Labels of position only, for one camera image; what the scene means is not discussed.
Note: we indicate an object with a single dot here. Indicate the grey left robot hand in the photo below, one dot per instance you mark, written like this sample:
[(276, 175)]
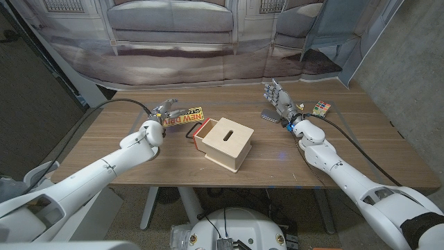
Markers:
[(163, 112)]

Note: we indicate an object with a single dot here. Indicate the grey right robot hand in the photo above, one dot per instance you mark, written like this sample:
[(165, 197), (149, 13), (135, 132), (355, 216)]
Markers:
[(283, 100)]

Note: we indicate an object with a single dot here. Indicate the yellow new driver bumper sticker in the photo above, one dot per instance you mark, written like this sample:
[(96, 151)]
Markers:
[(190, 118)]

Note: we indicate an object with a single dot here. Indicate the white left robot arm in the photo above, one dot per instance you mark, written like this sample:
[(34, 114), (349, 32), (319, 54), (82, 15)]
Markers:
[(86, 177)]

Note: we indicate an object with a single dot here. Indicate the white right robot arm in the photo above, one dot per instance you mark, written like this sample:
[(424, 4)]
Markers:
[(347, 177)]

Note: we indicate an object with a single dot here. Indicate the Rubik's cube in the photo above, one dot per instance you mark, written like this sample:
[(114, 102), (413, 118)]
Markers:
[(321, 108)]

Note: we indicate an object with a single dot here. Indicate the wooden drawer with red front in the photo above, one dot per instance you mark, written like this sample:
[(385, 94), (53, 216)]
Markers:
[(204, 130)]

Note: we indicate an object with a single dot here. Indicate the grey metal tin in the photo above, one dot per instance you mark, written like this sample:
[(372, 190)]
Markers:
[(268, 115)]

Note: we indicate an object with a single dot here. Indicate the printed sofa room backdrop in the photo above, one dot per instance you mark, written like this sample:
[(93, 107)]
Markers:
[(173, 52)]

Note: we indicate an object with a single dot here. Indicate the wooden box with slot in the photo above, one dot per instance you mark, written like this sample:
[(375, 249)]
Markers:
[(225, 146)]

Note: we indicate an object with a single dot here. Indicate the black round floor object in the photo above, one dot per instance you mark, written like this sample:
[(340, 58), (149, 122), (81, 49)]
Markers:
[(168, 195)]

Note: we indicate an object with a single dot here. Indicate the white thick table leg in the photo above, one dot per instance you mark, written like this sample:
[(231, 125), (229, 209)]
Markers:
[(190, 205)]

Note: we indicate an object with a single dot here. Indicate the white slanted table leg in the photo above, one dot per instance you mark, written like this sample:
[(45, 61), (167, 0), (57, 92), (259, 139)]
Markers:
[(149, 208)]

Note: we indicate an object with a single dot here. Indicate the grey table leg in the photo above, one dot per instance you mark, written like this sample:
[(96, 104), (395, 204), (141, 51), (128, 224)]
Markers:
[(325, 212)]

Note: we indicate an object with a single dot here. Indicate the clear plastic container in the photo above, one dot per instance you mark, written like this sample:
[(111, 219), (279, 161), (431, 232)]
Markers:
[(178, 237)]

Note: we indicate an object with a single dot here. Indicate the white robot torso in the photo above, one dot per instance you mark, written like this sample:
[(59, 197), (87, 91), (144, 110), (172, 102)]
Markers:
[(243, 229)]

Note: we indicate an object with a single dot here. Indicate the white office chair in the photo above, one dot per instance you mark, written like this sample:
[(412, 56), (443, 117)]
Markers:
[(38, 172)]

